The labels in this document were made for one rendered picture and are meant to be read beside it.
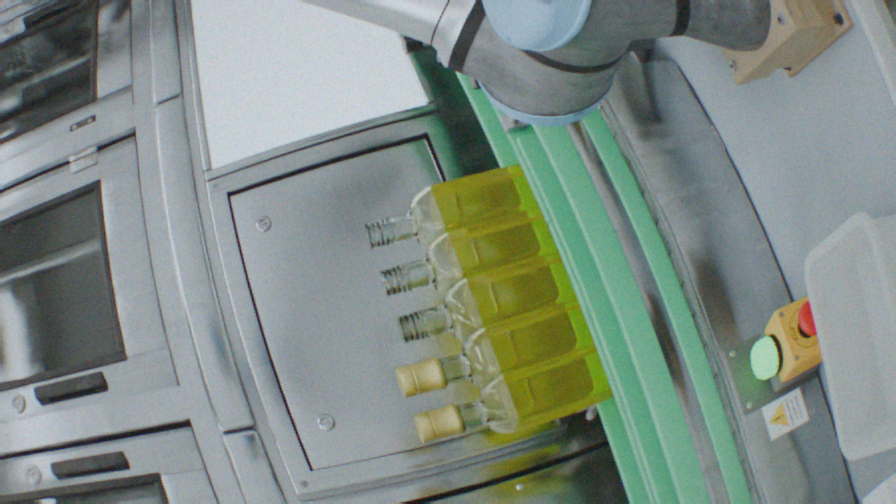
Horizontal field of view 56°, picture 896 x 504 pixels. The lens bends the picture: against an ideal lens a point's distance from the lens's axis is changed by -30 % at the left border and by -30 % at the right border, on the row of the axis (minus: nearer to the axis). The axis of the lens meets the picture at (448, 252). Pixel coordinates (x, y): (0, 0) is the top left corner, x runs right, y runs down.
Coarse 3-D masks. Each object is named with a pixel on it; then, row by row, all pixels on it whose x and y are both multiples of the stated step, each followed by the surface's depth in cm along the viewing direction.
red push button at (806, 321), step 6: (804, 306) 96; (810, 306) 96; (804, 312) 96; (810, 312) 96; (798, 318) 96; (804, 318) 96; (810, 318) 95; (804, 324) 95; (810, 324) 95; (804, 330) 95; (810, 330) 95; (816, 330) 95
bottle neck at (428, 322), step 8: (416, 312) 122; (424, 312) 122; (432, 312) 122; (440, 312) 122; (400, 320) 121; (408, 320) 121; (416, 320) 121; (424, 320) 122; (432, 320) 122; (440, 320) 122; (448, 320) 122; (400, 328) 123; (408, 328) 121; (416, 328) 121; (424, 328) 122; (432, 328) 122; (440, 328) 122; (448, 328) 122; (408, 336) 121; (416, 336) 122; (424, 336) 122
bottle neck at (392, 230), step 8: (392, 216) 129; (400, 216) 128; (408, 216) 128; (368, 224) 127; (376, 224) 127; (384, 224) 127; (392, 224) 127; (400, 224) 127; (408, 224) 127; (368, 232) 127; (376, 232) 127; (384, 232) 127; (392, 232) 127; (400, 232) 127; (408, 232) 128; (368, 240) 129; (376, 240) 127; (384, 240) 127; (392, 240) 128; (400, 240) 128
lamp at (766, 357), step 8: (768, 336) 100; (760, 344) 99; (768, 344) 99; (776, 344) 99; (752, 352) 101; (760, 352) 99; (768, 352) 98; (776, 352) 98; (752, 360) 101; (760, 360) 99; (768, 360) 98; (776, 360) 98; (760, 368) 99; (768, 368) 98; (776, 368) 99; (760, 376) 100; (768, 376) 99
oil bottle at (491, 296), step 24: (528, 264) 124; (552, 264) 124; (456, 288) 122; (480, 288) 122; (504, 288) 122; (528, 288) 122; (552, 288) 122; (456, 312) 121; (480, 312) 121; (504, 312) 121; (528, 312) 122; (456, 336) 123
